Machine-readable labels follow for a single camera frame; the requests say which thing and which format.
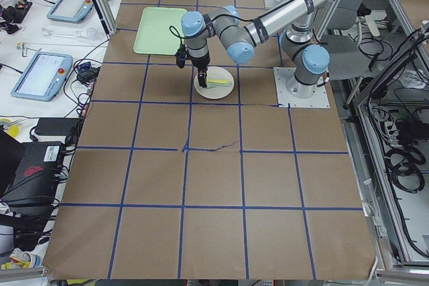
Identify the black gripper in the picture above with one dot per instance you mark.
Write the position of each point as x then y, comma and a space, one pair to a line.
201, 63

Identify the white round plate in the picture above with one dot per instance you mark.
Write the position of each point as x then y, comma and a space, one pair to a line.
215, 73

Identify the yellow plastic fork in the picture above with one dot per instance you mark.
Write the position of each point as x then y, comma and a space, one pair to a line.
217, 81

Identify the pale green plastic spoon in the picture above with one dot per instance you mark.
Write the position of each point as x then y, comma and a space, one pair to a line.
218, 85

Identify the light green plastic tray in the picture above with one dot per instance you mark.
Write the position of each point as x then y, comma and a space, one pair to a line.
153, 35

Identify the white light bulb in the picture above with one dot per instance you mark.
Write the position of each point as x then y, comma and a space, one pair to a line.
88, 34

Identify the grey office chair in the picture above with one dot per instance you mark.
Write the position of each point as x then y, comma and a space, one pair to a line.
346, 60

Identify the far blue teach pendant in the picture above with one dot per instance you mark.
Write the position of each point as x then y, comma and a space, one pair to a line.
71, 11

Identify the blue teach pendant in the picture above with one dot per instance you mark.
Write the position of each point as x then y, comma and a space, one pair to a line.
71, 11
43, 77

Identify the black power adapter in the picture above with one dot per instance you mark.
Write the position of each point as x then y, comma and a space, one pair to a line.
54, 126

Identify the near blue teach pendant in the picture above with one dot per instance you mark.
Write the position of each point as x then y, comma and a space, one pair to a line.
43, 77

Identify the black laptop computer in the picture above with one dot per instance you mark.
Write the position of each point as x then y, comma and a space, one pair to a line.
29, 171

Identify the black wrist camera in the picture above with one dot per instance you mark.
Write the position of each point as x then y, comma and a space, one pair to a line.
181, 57

